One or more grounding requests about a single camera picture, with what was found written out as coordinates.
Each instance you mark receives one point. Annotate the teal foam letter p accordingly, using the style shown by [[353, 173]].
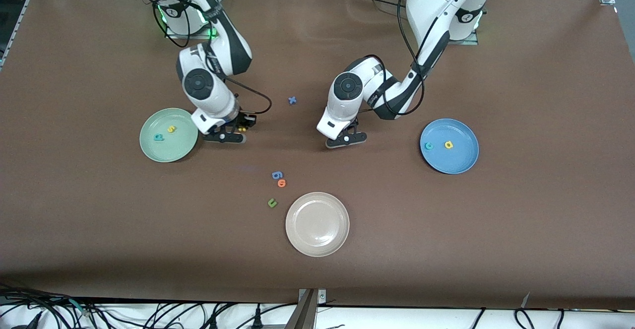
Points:
[[156, 137]]

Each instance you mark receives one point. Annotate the green foam letter u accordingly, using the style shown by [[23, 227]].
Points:
[[270, 205]]

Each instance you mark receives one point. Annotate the blue foam digit six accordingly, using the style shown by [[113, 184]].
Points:
[[276, 172]]

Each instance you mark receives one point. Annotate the aluminium table edge bracket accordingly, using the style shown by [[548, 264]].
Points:
[[305, 314]]

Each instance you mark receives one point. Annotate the brown table cover sheet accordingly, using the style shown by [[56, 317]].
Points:
[[317, 269]]

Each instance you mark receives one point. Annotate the light green plate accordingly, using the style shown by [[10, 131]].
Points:
[[168, 151]]

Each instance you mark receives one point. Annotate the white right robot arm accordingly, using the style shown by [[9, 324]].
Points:
[[198, 83]]

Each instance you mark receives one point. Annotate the beige plate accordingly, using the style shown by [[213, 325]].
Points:
[[317, 225]]

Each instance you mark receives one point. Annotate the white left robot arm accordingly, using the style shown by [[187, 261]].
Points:
[[347, 87]]

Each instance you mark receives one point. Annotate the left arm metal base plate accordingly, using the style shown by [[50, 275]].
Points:
[[466, 42]]

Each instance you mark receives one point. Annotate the blue plate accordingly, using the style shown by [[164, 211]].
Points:
[[456, 163]]

